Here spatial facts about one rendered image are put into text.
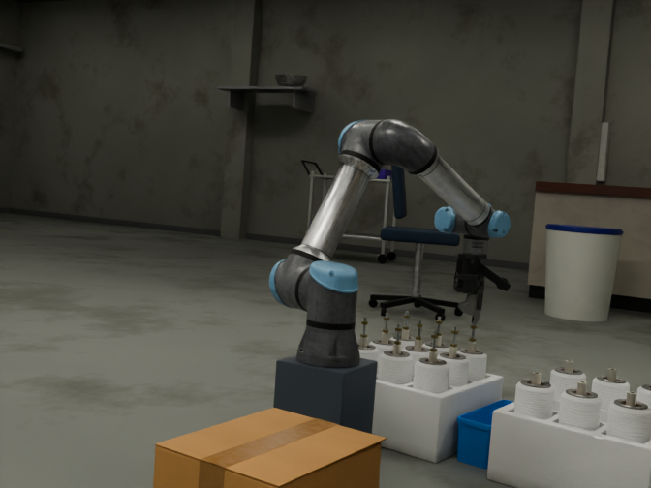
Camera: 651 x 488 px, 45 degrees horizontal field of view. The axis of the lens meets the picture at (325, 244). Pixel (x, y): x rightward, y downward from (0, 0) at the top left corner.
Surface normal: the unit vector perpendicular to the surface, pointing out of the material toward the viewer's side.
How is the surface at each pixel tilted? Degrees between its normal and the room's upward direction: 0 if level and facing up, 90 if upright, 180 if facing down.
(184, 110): 90
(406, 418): 90
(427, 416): 90
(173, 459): 90
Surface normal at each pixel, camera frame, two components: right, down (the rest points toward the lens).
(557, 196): -0.47, 0.03
